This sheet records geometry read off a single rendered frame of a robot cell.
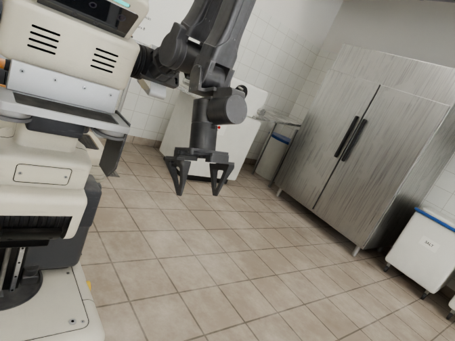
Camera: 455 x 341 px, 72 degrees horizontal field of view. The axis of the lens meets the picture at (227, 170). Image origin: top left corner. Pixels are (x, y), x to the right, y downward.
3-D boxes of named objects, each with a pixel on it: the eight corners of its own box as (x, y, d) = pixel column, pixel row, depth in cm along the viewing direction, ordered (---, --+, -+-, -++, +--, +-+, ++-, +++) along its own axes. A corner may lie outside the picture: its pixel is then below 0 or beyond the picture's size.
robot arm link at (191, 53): (181, 54, 83) (163, 47, 80) (205, 36, 76) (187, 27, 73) (181, 86, 82) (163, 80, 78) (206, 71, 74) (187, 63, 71)
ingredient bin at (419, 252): (374, 268, 333) (415, 206, 311) (395, 261, 378) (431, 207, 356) (426, 306, 297) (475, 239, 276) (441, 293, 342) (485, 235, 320)
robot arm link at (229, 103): (221, 78, 72) (191, 65, 66) (258, 70, 64) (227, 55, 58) (215, 129, 72) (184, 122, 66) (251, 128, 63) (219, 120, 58)
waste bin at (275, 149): (289, 185, 506) (307, 148, 487) (267, 182, 469) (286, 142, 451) (267, 170, 543) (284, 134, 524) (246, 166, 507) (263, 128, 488)
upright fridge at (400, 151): (386, 255, 386) (489, 97, 329) (352, 261, 326) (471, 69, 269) (304, 195, 483) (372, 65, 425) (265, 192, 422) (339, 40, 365)
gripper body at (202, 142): (229, 161, 69) (231, 127, 69) (190, 157, 62) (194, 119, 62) (210, 159, 74) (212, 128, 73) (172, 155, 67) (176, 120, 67)
